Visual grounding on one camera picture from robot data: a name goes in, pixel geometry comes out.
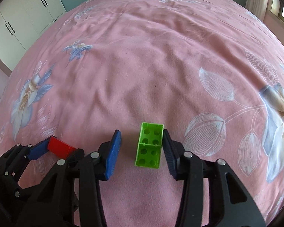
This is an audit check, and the green toy block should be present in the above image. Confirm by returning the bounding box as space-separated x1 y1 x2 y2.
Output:
135 122 164 169

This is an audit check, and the red toy block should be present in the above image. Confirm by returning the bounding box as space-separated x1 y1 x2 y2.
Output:
47 136 76 159

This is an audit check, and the pink floral bed sheet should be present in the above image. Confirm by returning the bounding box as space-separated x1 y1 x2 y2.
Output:
0 0 284 226

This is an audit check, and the white wardrobe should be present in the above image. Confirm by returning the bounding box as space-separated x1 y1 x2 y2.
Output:
0 0 66 71

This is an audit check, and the window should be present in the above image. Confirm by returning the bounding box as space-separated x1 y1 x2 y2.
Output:
270 0 284 23

